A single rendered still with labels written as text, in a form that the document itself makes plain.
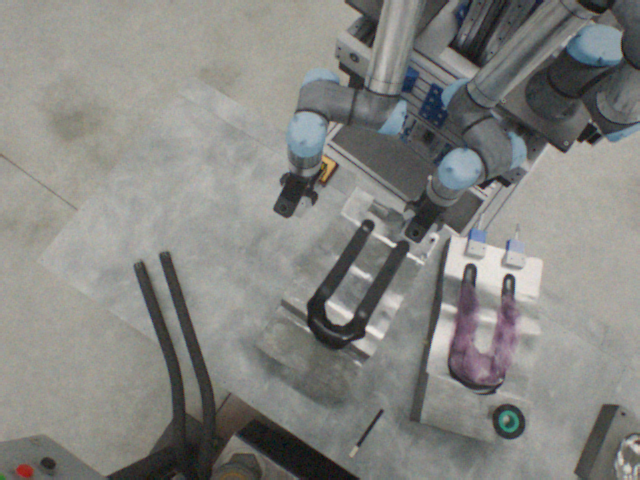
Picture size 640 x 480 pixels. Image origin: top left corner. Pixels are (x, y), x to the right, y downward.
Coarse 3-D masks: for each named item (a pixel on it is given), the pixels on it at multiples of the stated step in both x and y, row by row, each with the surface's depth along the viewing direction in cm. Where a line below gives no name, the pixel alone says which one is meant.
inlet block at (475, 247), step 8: (480, 216) 143; (480, 224) 142; (472, 232) 140; (480, 232) 140; (472, 240) 139; (480, 240) 140; (472, 248) 138; (480, 248) 138; (472, 256) 140; (480, 256) 138
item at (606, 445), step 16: (608, 416) 131; (624, 416) 129; (592, 432) 133; (608, 432) 127; (624, 432) 128; (592, 448) 129; (608, 448) 126; (624, 448) 129; (592, 464) 126; (608, 464) 125; (624, 464) 128
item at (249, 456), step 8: (240, 448) 129; (248, 448) 129; (232, 456) 125; (240, 456) 125; (248, 456) 125; (256, 456) 129; (256, 464) 125; (264, 464) 128; (256, 472) 124; (264, 472) 128
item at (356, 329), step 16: (368, 224) 137; (352, 240) 136; (352, 256) 135; (400, 256) 136; (336, 272) 133; (384, 272) 135; (320, 288) 128; (336, 288) 129; (384, 288) 133; (320, 304) 129; (368, 304) 129; (320, 320) 131; (352, 320) 124; (368, 320) 126; (320, 336) 130; (336, 336) 130; (352, 336) 123
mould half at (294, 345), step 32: (352, 224) 137; (384, 224) 137; (320, 256) 134; (384, 256) 135; (416, 256) 135; (288, 288) 126; (352, 288) 131; (288, 320) 132; (384, 320) 127; (288, 352) 129; (320, 352) 130; (352, 352) 130; (320, 384) 128
